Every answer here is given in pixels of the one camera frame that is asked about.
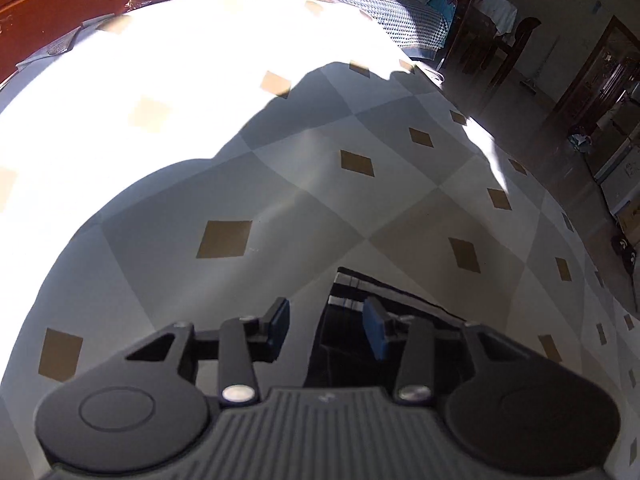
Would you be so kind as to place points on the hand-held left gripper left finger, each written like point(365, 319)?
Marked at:
point(280, 325)

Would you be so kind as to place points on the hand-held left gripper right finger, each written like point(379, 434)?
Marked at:
point(374, 325)

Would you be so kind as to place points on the black t-shirt with white stripes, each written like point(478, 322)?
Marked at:
point(345, 340)

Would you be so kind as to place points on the grey white checkered tablecloth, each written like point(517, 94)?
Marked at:
point(300, 170)

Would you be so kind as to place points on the plastic bag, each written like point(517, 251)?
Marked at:
point(580, 139)

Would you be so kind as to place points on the broom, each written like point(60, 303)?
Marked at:
point(529, 86)

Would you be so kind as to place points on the white chest freezer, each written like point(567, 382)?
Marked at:
point(622, 185)

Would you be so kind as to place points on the sofa with houndstooth cover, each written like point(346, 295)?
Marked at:
point(405, 20)

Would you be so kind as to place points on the blue cloth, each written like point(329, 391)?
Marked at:
point(442, 2)

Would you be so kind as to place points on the dining table with white cloth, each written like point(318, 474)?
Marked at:
point(497, 10)

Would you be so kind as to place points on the red-brown wooden cabinet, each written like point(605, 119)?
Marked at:
point(60, 5)

